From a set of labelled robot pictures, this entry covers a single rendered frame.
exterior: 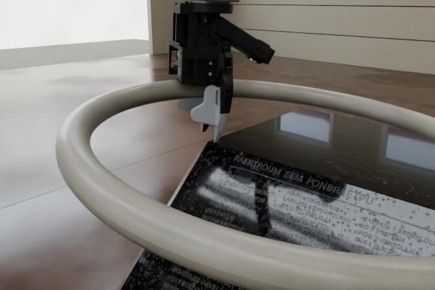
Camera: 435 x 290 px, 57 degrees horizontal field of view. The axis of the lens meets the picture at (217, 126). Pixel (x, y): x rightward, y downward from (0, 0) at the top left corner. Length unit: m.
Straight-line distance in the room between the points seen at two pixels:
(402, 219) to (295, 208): 0.15
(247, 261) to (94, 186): 0.12
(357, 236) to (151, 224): 0.38
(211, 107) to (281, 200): 0.18
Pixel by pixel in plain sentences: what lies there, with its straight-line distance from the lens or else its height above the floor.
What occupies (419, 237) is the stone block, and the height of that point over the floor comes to 0.82.
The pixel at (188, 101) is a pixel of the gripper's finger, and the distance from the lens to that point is 0.67.
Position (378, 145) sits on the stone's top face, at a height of 0.85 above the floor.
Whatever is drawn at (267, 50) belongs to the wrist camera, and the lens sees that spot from 0.64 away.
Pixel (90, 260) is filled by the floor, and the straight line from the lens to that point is 1.94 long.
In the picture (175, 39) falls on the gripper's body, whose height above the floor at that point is 1.04.
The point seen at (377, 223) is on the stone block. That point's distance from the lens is 0.59.
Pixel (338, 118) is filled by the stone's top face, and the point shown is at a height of 0.85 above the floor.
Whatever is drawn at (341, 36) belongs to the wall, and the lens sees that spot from 7.50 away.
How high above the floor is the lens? 1.10
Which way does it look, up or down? 18 degrees down
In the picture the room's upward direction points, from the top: straight up
